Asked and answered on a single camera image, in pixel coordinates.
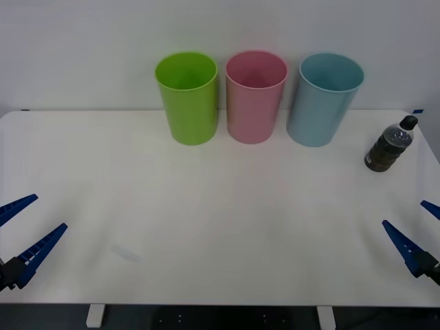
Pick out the dark drink bottle black cap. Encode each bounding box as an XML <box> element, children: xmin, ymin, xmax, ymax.
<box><xmin>364</xmin><ymin>115</ymin><xmax>419</xmax><ymax>172</ymax></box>

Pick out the white table leg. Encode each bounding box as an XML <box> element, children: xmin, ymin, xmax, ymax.
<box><xmin>316</xmin><ymin>306</ymin><xmax>336</xmax><ymax>330</ymax></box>
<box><xmin>85</xmin><ymin>305</ymin><xmax>105</xmax><ymax>327</ymax></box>

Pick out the pink plastic bin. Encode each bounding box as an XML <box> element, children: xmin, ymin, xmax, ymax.
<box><xmin>225</xmin><ymin>49</ymin><xmax>288</xmax><ymax>145</ymax></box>

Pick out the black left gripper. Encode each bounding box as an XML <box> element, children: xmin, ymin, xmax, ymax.
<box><xmin>0</xmin><ymin>194</ymin><xmax>69</xmax><ymax>293</ymax></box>

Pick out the pale blue plastic bin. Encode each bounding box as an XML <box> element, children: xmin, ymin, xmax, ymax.
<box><xmin>285</xmin><ymin>52</ymin><xmax>365</xmax><ymax>148</ymax></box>

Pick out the green plastic bin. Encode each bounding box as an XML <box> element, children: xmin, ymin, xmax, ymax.
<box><xmin>154</xmin><ymin>51</ymin><xmax>219</xmax><ymax>146</ymax></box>

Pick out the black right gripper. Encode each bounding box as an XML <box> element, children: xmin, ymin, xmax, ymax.
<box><xmin>382</xmin><ymin>200</ymin><xmax>440</xmax><ymax>286</ymax></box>

